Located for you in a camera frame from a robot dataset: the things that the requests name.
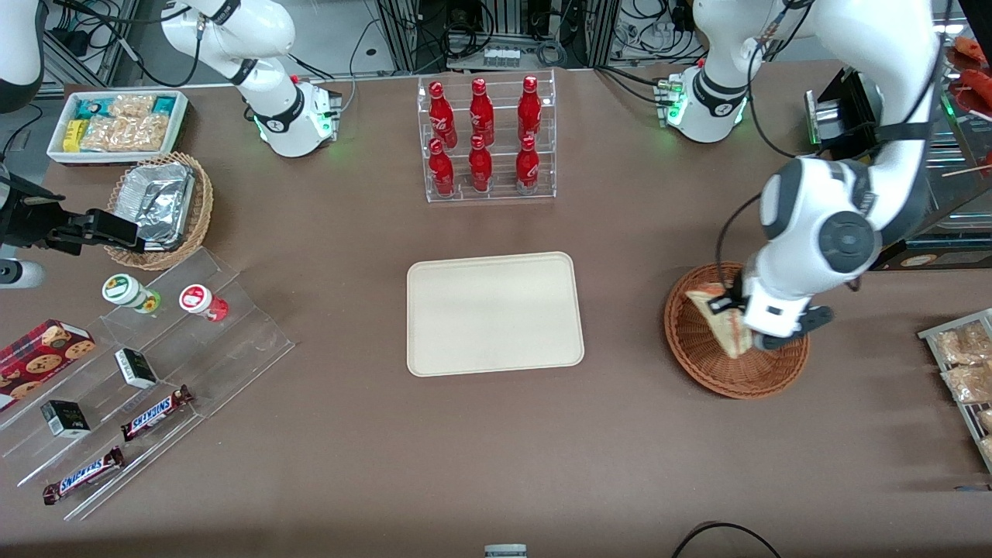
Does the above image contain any white plastic snack bin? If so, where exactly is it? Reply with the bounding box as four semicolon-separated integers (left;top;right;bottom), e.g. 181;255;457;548
46;89;190;166

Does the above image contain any red cookie box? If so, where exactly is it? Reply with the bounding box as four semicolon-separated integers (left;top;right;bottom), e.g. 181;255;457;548
0;319;97;413

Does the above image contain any black food warmer machine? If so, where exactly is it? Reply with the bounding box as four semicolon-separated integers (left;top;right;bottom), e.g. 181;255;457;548
872;12;992;272

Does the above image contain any small clear snack bag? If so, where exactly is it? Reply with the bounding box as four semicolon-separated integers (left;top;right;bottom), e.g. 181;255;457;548
108;94;157;118

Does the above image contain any clear bag of snacks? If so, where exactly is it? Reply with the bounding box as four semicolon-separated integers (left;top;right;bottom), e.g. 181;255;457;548
933;322;992;366
941;364;992;405

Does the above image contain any black silver device box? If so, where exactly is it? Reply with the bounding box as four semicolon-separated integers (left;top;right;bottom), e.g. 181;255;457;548
804;68;884;150

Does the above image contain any triangular sandwich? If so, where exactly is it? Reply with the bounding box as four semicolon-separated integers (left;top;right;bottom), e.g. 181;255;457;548
686;284;755;360

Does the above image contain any beige plastic tray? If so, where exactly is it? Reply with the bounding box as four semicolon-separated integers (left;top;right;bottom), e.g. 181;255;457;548
406;251;586;378

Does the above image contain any black floor cable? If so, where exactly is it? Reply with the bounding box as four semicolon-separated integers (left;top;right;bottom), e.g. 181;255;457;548
670;522;784;558

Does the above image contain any clear acrylic stepped display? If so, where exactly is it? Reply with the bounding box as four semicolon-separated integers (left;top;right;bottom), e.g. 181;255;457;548
0;246;296;522

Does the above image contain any red cola bottle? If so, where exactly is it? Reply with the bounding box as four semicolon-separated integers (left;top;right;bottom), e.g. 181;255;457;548
429;138;456;196
468;77;495;146
515;136;540;195
428;81;458;150
468;134;494;193
517;75;543;144

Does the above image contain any clear acrylic bottle rack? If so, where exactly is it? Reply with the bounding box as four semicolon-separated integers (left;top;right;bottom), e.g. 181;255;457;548
417;68;557;204

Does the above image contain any large clear snack bag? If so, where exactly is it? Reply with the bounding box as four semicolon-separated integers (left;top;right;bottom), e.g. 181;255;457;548
81;115;169;153

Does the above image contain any small black box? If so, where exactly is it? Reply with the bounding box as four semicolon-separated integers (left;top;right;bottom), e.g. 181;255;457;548
40;400;91;439
115;348;159;390

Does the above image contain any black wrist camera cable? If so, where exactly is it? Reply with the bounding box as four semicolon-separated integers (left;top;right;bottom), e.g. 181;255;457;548
714;192;765;295

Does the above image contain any round brown wicker basket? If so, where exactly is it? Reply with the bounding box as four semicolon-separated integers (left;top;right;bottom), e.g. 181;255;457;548
664;262;811;401

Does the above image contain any Snickers chocolate bar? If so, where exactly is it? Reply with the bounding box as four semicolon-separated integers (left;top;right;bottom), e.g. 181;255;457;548
120;385;195;443
43;446;126;506

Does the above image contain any light tan wicker basket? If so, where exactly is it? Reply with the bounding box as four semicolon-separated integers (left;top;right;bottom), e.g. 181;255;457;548
103;152;215;271

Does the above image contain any green lid white jar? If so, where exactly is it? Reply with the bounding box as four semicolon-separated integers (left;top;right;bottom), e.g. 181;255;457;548
102;274;162;315

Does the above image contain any red lid white jar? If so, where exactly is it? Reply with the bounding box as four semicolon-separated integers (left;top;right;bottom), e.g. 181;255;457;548
179;284;230;323

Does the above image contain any metal wire tray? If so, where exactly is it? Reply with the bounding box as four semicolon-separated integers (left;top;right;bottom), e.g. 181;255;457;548
918;308;992;475

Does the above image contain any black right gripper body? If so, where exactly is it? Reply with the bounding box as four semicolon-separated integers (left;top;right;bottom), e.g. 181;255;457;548
0;175;78;255

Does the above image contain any aluminium foil container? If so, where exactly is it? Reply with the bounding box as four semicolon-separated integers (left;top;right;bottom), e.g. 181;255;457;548
115;161;196;251

